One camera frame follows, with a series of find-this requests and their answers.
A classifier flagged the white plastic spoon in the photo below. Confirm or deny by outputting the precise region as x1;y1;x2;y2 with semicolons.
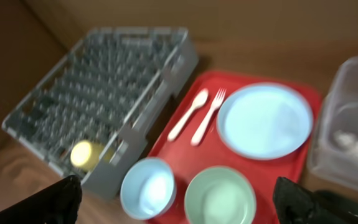
167;88;209;141

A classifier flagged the red plastic tray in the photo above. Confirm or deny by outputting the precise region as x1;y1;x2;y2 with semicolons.
147;70;310;224

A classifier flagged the black waste bin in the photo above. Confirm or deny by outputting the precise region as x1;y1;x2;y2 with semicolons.
314;190;358;216

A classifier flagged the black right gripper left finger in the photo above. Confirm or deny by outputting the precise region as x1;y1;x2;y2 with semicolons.
0;175;82;224

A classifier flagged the white napkin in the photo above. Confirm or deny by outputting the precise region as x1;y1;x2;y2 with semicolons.
334;130;358;157

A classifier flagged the clear plastic storage bin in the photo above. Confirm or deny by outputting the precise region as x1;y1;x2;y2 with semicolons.
307;56;358;191

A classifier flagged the yellow plastic cup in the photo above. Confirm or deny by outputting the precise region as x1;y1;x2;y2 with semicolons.
70;140;104;172

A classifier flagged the light blue bowl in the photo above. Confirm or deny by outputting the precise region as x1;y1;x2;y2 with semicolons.
120;157;177;220

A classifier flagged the light green bowl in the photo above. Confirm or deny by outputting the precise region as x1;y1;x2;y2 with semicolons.
184;166;257;224

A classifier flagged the white plastic fork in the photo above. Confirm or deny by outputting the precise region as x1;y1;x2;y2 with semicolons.
191;88;227;146

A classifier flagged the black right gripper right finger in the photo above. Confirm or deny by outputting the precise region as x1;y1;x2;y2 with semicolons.
273;177;358;224

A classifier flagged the grey plastic dishwasher rack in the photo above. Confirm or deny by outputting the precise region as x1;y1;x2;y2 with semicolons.
2;27;199;200

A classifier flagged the light blue plate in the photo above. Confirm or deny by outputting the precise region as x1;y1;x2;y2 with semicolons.
217;82;314;161

